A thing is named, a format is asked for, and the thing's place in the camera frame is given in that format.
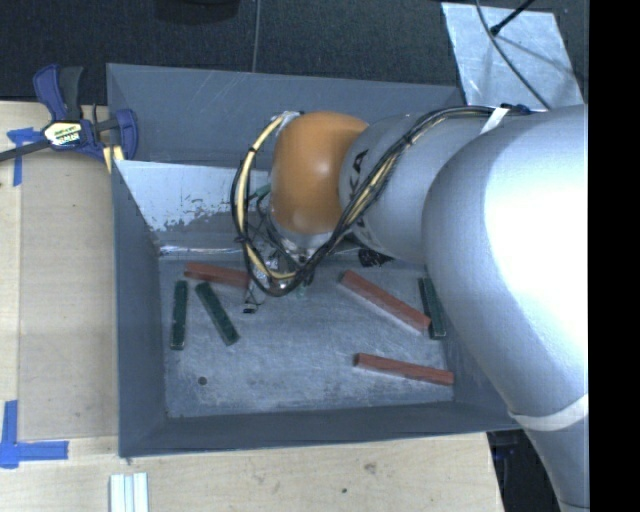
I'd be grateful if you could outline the red-brown flat block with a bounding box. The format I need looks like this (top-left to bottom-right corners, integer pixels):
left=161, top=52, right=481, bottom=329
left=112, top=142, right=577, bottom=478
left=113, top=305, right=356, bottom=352
left=338, top=269, right=433, bottom=333
left=183, top=262, right=252, bottom=289
left=352, top=352, right=456, bottom=387

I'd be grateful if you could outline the dark green flat block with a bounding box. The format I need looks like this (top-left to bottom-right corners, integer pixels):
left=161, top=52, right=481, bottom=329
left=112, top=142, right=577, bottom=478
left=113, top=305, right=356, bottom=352
left=193, top=281, right=242, bottom=347
left=417, top=276, right=448, bottom=341
left=169, top=279, right=190, bottom=352

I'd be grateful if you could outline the grey metal bin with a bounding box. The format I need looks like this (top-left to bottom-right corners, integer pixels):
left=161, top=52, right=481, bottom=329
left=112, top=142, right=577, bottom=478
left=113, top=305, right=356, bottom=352
left=105, top=62, right=522, bottom=459

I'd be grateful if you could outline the pale wood board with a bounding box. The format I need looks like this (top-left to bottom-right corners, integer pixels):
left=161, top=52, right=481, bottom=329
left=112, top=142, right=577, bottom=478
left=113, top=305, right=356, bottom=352
left=17, top=148, right=121, bottom=442

